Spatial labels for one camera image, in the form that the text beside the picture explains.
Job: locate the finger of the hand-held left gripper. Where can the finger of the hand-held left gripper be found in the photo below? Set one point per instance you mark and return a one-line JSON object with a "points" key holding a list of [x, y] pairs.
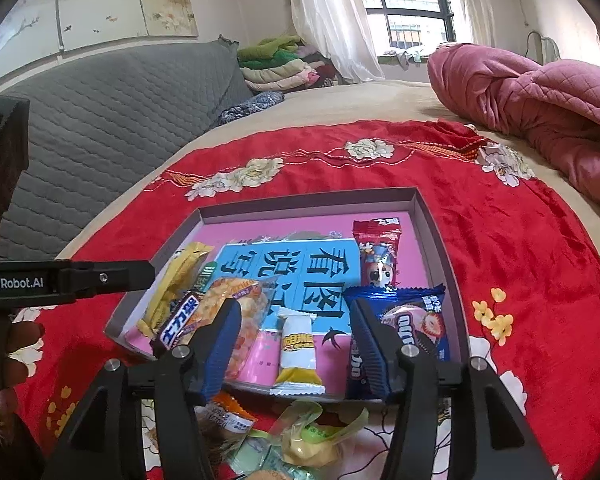
{"points": [[110, 280]]}

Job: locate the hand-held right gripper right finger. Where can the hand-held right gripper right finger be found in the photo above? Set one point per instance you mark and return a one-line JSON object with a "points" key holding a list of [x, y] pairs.
{"points": [[371, 355]]}

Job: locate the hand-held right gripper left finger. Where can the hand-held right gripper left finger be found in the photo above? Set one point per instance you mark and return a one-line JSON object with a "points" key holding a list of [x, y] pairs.
{"points": [[219, 355]]}

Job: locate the dark brown chocolate bar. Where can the dark brown chocolate bar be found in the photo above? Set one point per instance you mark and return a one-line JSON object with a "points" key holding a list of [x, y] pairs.
{"points": [[180, 325]]}

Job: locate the clear orange cracker packet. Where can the clear orange cracker packet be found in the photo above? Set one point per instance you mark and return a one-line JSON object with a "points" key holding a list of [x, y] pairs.
{"points": [[240, 305]]}

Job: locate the blue cookie packet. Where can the blue cookie packet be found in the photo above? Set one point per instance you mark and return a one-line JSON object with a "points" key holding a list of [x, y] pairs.
{"points": [[420, 320]]}

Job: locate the white yellow snack packet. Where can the white yellow snack packet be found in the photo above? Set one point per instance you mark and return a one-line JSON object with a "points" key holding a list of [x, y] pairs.
{"points": [[297, 355]]}

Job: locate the grey shallow cardboard box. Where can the grey shallow cardboard box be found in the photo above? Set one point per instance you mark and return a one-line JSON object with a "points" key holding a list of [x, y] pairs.
{"points": [[432, 245]]}

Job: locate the person's left hand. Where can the person's left hand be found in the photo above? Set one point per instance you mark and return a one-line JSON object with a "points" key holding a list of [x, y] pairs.
{"points": [[22, 360]]}

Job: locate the gold snack bar packet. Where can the gold snack bar packet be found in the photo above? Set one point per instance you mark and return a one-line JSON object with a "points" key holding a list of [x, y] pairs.
{"points": [[172, 285]]}

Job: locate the orange brown pastry packet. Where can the orange brown pastry packet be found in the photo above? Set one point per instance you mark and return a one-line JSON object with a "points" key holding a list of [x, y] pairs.
{"points": [[230, 420]]}

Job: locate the green clear pastry packet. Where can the green clear pastry packet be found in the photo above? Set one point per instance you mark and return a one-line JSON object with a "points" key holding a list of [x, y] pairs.
{"points": [[312, 435]]}

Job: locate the red dog print snack packet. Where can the red dog print snack packet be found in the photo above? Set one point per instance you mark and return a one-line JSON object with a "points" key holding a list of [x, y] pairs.
{"points": [[377, 255]]}

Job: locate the pink book with blue label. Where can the pink book with blue label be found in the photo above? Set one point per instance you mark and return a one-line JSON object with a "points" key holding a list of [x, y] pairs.
{"points": [[290, 266]]}

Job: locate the pale green round pastry packet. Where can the pale green round pastry packet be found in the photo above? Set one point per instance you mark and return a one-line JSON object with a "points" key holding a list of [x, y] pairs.
{"points": [[265, 462]]}

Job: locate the grey quilted headboard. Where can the grey quilted headboard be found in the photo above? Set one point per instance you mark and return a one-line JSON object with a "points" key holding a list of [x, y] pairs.
{"points": [[105, 125]]}

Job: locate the red floral blanket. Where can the red floral blanket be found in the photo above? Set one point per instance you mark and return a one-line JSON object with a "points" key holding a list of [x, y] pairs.
{"points": [[505, 240]]}

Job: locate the dark floral pillow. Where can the dark floral pillow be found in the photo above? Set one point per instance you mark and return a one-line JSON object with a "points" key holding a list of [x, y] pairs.
{"points": [[252, 107]]}

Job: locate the beige bedsheet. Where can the beige bedsheet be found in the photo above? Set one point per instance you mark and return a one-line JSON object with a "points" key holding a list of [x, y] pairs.
{"points": [[355, 101]]}

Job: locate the pile of folded clothes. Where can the pile of folded clothes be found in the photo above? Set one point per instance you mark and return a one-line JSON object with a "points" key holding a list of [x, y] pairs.
{"points": [[280, 62]]}

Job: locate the clothes on window sill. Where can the clothes on window sill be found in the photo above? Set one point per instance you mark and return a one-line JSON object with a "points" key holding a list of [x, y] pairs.
{"points": [[405, 56]]}

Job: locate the pink quilted duvet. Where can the pink quilted duvet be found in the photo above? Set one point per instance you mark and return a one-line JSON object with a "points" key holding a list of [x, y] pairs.
{"points": [[540, 95]]}

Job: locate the white sheer curtain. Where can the white sheer curtain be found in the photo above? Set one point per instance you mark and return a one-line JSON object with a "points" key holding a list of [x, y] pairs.
{"points": [[470, 0], [330, 15]]}

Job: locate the white metal chair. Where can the white metal chair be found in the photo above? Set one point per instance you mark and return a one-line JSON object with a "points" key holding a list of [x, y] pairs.
{"points": [[542, 47]]}

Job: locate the window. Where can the window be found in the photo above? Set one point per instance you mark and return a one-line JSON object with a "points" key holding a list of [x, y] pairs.
{"points": [[410, 5]]}

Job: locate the floral wall painting panels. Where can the floral wall painting panels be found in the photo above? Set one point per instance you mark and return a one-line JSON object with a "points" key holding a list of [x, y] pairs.
{"points": [[90, 5]]}

